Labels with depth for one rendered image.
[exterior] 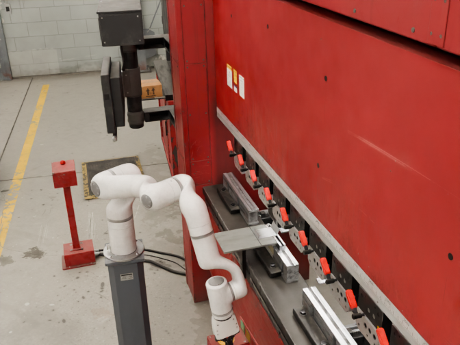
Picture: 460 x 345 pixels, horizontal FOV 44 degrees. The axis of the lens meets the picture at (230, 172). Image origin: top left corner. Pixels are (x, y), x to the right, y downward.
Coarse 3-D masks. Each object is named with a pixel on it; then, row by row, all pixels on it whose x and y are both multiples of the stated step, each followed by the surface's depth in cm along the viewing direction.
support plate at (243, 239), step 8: (224, 232) 283; (232, 232) 283; (240, 232) 282; (248, 232) 282; (224, 240) 276; (232, 240) 276; (240, 240) 276; (248, 240) 275; (256, 240) 275; (264, 240) 275; (272, 240) 275; (224, 248) 269; (232, 248) 269; (240, 248) 269; (248, 248) 270
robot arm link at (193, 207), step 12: (180, 180) 226; (192, 180) 227; (192, 192) 216; (180, 204) 216; (192, 204) 212; (204, 204) 214; (192, 216) 212; (204, 216) 213; (192, 228) 214; (204, 228) 213
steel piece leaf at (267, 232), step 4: (264, 228) 285; (268, 228) 285; (256, 232) 278; (260, 232) 282; (264, 232) 282; (268, 232) 281; (272, 232) 281; (260, 236) 278; (264, 236) 278; (268, 236) 278
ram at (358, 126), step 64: (256, 0) 245; (256, 64) 257; (320, 64) 193; (384, 64) 154; (448, 64) 130; (256, 128) 271; (320, 128) 200; (384, 128) 159; (448, 128) 132; (320, 192) 209; (384, 192) 164; (448, 192) 135; (384, 256) 170; (448, 256) 139; (448, 320) 143
